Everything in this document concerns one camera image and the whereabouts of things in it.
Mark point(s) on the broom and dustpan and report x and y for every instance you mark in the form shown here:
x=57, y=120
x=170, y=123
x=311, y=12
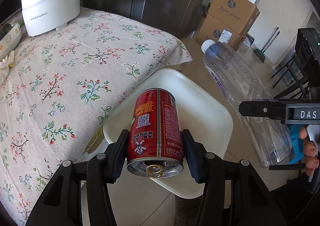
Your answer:
x=260, y=53

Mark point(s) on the floral tablecloth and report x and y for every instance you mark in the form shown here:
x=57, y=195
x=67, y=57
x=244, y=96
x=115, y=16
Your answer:
x=62, y=87

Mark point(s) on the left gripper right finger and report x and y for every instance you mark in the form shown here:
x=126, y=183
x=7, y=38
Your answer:
x=235, y=194

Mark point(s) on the clear plastic bottle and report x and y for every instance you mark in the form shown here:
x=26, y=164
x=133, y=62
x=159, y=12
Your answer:
x=249, y=97

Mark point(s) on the person right hand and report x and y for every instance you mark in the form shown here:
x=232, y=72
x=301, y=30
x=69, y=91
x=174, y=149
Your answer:
x=310, y=153

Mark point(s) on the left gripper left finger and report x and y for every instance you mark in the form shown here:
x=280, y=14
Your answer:
x=60, y=201

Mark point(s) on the white flower-print bowl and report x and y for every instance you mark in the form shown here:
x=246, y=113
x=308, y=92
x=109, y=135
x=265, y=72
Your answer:
x=10, y=37

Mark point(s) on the cardboard box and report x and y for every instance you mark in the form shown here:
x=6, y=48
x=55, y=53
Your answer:
x=213, y=29
x=239, y=15

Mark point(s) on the lower cardboard box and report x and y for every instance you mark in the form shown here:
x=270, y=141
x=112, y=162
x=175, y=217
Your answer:
x=213, y=29

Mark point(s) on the upper cardboard box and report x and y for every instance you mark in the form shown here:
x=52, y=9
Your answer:
x=239, y=15

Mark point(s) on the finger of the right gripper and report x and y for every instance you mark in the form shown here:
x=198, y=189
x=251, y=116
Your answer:
x=298, y=166
x=271, y=109

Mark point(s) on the cream burger wrapper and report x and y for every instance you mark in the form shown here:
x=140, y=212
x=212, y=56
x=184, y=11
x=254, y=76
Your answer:
x=5, y=66

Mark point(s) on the black metal chair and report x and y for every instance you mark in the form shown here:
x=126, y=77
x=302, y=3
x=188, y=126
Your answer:
x=287, y=81

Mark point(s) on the red drink can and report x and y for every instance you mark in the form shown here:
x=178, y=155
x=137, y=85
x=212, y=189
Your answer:
x=155, y=148

